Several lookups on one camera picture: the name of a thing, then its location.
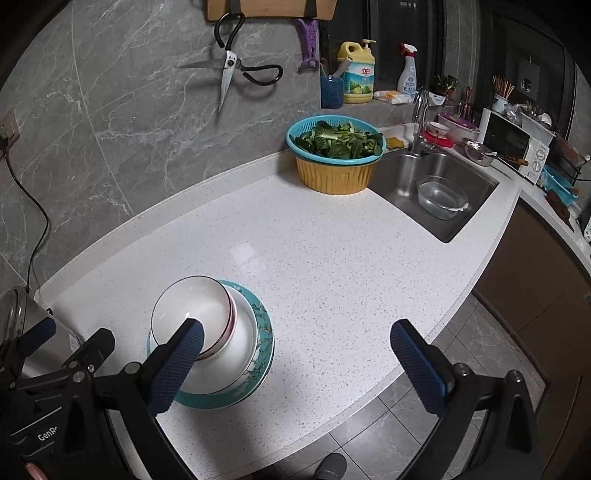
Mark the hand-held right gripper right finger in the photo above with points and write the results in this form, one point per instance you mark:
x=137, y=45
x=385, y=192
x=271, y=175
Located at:
x=418, y=369

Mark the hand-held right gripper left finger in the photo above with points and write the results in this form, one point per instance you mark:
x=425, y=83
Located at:
x=178, y=364

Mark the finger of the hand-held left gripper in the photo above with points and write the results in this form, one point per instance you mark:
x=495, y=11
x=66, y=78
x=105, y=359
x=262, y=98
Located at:
x=97, y=348
x=39, y=334

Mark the large white bowl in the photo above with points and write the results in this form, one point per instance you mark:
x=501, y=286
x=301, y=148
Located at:
x=231, y=364

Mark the red floral bowl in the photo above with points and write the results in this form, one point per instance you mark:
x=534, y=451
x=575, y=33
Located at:
x=184, y=304

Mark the teal floral deep plate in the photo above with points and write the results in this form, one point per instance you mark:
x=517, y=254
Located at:
x=263, y=341

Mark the person's left hand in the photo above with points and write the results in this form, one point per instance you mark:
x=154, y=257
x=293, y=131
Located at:
x=34, y=473

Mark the stainless steel pot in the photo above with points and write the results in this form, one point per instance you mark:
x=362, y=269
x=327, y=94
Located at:
x=11, y=314

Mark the grey slipper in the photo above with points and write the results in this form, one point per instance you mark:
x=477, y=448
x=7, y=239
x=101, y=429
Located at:
x=330, y=466

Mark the brown base cabinet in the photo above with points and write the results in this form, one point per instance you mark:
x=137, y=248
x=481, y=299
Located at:
x=531, y=277

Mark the clear glass bowl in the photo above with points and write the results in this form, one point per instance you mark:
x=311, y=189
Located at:
x=441, y=198

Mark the stainless steel sink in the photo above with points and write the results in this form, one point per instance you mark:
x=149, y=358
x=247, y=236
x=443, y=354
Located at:
x=401, y=180

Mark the yellow ribbed basin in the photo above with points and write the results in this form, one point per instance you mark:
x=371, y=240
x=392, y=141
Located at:
x=332, y=177

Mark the yellow sponge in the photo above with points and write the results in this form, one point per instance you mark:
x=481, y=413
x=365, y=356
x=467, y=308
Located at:
x=395, y=142

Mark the teal plastic tray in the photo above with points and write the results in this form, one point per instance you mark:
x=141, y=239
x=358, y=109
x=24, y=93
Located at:
x=558, y=184

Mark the red and white bowl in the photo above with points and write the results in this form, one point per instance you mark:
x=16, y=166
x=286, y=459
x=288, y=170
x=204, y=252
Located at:
x=438, y=131

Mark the green leafy vegetables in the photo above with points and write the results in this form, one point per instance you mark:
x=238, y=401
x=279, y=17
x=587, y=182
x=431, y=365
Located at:
x=337, y=141

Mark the white microwave oven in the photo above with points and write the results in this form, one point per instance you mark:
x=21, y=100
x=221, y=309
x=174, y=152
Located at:
x=535, y=157

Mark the purple basin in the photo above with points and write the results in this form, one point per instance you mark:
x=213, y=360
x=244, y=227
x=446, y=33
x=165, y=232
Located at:
x=461, y=127

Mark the chrome faucet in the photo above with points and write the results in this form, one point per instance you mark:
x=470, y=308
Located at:
x=418, y=120

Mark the teal colander basket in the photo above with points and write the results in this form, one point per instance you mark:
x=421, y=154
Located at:
x=292, y=138

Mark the small potted plant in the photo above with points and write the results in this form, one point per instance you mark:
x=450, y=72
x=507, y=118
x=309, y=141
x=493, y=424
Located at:
x=438, y=99

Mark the white and yellow sponge pack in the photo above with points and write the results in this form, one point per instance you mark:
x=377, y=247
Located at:
x=392, y=96

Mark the chopstick holder with chopsticks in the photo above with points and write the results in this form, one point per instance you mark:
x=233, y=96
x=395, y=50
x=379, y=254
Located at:
x=498, y=104

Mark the blue cup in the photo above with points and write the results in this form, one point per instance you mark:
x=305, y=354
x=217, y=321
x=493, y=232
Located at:
x=332, y=94

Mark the white spray bottle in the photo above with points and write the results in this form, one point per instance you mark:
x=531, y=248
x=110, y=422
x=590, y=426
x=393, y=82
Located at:
x=407, y=78

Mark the yellow dish soap bottle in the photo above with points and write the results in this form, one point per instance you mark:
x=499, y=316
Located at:
x=358, y=78

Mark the kitchen scissors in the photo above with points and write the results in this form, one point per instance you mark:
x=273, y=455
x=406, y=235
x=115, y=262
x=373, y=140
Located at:
x=229, y=64

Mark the small knife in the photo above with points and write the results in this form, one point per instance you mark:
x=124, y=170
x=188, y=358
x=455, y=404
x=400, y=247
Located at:
x=341, y=68

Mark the purple peeler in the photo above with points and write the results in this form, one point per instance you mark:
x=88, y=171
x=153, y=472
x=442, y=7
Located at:
x=307, y=41

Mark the wooden cutting board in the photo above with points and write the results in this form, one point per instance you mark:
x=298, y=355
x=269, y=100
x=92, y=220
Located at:
x=268, y=9

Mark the wall power outlet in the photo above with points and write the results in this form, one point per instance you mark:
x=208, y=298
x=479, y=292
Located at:
x=9, y=129

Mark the wall switch panel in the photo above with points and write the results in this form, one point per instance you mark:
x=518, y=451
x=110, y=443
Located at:
x=528, y=74

